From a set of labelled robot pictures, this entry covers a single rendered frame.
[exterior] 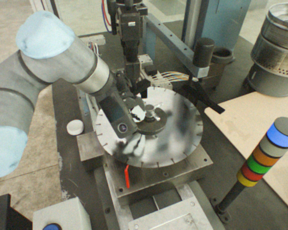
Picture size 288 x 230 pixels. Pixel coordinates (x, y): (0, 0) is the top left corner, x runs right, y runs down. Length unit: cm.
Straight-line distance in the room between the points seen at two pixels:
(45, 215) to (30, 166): 127
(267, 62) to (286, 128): 69
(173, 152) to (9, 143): 39
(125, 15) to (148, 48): 66
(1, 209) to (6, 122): 55
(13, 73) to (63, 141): 54
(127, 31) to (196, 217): 46
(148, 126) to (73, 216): 30
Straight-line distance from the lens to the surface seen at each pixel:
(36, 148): 193
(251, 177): 50
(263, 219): 78
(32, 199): 170
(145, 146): 56
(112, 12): 49
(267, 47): 105
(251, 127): 98
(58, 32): 34
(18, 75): 38
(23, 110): 34
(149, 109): 58
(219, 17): 119
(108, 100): 44
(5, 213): 82
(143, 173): 63
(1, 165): 30
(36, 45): 33
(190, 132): 60
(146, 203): 70
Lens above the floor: 141
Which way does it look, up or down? 47 degrees down
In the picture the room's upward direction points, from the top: straight up
